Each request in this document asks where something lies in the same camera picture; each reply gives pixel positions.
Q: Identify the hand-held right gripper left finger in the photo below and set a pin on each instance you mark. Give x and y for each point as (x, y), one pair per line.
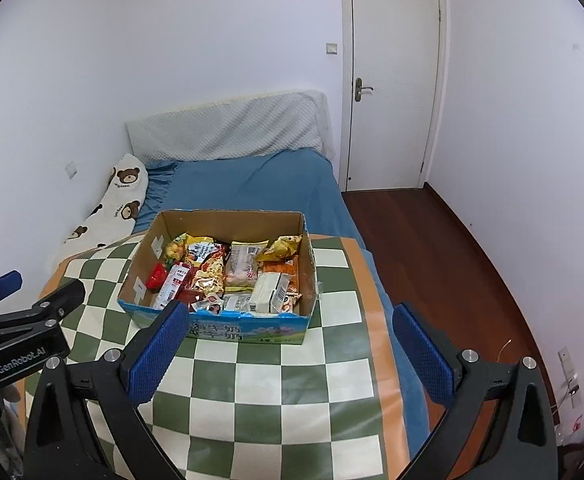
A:
(159, 350)

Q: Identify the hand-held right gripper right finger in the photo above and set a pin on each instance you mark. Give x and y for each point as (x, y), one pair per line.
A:
(422, 355)

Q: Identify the cardboard box with blue print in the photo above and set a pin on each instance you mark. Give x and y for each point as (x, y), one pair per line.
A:
(252, 332)

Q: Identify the orange packet with round label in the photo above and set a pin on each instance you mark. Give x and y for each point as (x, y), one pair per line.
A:
(292, 301)

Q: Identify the orange snack packet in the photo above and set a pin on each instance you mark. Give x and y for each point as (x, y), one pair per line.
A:
(284, 266)

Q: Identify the dark red snack packet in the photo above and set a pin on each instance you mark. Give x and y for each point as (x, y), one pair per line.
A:
(191, 296)

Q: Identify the small packet with face print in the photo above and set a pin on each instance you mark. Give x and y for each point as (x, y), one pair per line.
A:
(209, 306)

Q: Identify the grey and white snack packet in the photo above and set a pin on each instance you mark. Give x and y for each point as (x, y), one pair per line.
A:
(236, 303)

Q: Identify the yellow and green snack packet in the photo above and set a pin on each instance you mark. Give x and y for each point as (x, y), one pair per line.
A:
(174, 251)

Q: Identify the yellow panda snack packet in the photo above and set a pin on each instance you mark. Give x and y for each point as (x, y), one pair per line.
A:
(204, 260)

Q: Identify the pale pink snack packet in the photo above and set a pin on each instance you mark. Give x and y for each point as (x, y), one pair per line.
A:
(242, 267)

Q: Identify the green and white checkered mat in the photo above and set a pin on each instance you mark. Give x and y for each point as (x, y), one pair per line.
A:
(272, 385)

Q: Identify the white bear print pillow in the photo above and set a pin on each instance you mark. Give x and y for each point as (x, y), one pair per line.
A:
(121, 195)

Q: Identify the crumpled yellow snack packet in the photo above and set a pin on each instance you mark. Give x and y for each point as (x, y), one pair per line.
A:
(282, 247)

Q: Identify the bed with blue sheet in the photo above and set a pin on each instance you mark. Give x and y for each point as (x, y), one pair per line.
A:
(252, 185)

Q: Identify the grey padded headboard cushion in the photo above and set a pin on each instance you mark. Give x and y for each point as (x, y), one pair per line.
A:
(221, 125)

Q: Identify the white door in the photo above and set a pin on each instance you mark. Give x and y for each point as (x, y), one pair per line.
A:
(392, 35)

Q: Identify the white wall outlet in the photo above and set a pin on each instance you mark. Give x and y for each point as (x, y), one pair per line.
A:
(565, 360)
(575, 389)

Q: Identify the white light switch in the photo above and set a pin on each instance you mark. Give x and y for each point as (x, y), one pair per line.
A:
(331, 48)

